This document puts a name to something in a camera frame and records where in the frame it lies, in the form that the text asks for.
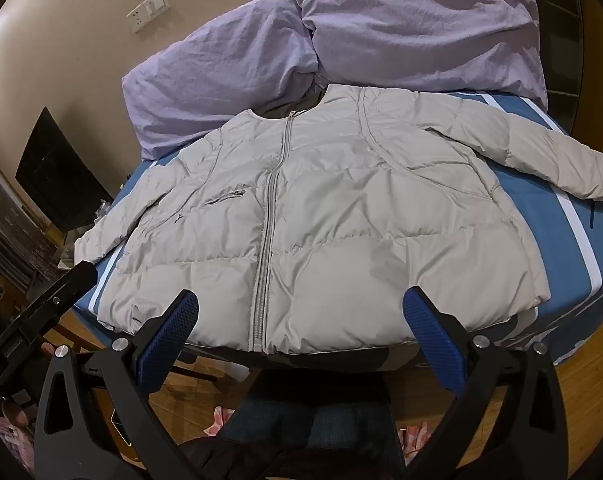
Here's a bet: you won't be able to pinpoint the blue striped bed sheet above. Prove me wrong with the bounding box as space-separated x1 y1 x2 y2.
74 87 603 367

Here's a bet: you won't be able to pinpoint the white wall socket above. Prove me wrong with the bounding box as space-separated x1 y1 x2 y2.
126 2 155 34

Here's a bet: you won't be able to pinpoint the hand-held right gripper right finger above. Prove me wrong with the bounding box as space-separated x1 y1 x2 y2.
401 285 582 480

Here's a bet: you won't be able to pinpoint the person's dark maroon top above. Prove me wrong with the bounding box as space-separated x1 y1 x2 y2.
182 435 407 480

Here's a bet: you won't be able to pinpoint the cream puffer jacket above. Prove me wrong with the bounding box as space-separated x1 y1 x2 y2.
74 84 603 361

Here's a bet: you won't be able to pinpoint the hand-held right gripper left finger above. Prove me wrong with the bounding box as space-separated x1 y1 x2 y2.
34 289 202 480

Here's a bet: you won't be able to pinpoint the person's legs in jeans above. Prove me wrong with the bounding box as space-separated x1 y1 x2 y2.
216 390 407 471

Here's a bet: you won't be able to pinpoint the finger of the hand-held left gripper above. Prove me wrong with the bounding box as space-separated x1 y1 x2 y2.
0 261 99 367

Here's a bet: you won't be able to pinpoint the pink slipper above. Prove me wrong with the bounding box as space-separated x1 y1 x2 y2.
204 407 237 436
399 420 429 453

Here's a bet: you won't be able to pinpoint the black monitor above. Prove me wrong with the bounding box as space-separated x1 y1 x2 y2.
16 106 115 232

